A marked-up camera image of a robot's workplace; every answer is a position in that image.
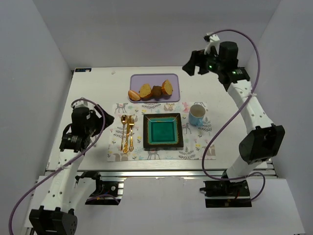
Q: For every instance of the blue label sticker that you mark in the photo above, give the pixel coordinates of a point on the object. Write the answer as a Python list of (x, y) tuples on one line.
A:
[(82, 70)]

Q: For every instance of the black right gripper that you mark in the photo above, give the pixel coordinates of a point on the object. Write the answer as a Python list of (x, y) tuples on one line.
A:
[(200, 61)]

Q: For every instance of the gold spoon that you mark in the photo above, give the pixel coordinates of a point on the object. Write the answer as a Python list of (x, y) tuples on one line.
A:
[(124, 121)]

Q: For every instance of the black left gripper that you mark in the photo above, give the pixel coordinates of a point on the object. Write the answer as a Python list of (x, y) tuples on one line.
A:
[(97, 120)]

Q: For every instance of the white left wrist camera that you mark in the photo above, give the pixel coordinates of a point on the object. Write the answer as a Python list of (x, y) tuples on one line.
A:
[(79, 103)]

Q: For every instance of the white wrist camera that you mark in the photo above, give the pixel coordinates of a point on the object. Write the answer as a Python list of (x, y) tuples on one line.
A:
[(213, 43), (79, 103)]

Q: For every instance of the lavender plastic tray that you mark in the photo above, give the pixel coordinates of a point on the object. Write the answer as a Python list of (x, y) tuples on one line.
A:
[(137, 80)]

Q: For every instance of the black teal square plate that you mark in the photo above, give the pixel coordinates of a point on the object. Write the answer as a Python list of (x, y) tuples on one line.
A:
[(162, 131)]

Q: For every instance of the animal print placemat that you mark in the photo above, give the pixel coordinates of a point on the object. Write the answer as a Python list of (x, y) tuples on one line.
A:
[(195, 138)]

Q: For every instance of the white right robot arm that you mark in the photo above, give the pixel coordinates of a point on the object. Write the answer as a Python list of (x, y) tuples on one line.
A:
[(263, 138)]

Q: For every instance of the orange bread half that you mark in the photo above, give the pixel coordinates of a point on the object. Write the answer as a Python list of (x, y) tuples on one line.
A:
[(167, 88)]

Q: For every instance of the gold fork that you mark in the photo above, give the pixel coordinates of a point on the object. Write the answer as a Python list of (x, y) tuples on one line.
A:
[(131, 123)]

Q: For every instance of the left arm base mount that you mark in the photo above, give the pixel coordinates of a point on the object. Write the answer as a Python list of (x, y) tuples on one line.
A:
[(104, 192)]

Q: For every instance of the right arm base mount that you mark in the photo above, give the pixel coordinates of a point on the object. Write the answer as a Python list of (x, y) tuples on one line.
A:
[(225, 194)]

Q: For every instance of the yellow bread slice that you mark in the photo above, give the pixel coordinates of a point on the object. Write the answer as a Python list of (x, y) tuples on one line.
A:
[(145, 91)]

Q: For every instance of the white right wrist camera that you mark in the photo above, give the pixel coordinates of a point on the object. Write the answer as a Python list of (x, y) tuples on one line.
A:
[(213, 43)]

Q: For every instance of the dark brown muffin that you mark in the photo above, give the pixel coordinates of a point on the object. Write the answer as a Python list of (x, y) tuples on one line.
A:
[(157, 92)]

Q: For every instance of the aluminium table rail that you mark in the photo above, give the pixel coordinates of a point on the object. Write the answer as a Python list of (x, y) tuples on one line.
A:
[(160, 168)]

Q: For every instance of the light blue mug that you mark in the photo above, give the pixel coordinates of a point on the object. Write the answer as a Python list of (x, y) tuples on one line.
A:
[(196, 115)]

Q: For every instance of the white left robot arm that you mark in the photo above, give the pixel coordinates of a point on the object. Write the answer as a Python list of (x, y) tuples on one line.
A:
[(56, 213)]

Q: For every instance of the small orange madeleine bread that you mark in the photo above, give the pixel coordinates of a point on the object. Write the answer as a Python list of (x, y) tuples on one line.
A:
[(133, 96)]

